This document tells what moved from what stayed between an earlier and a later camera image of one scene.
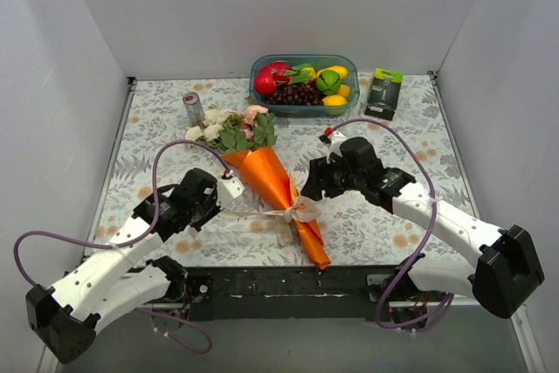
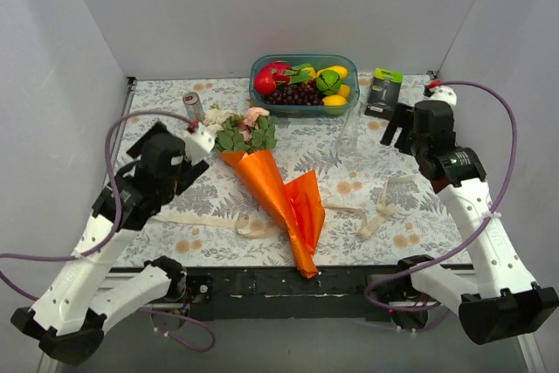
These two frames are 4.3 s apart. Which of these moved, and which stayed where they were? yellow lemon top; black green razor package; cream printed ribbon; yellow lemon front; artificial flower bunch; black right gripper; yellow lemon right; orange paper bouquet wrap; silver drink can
Moved: cream printed ribbon; orange paper bouquet wrap; black right gripper
Stayed: yellow lemon right; artificial flower bunch; black green razor package; yellow lemon top; silver drink can; yellow lemon front
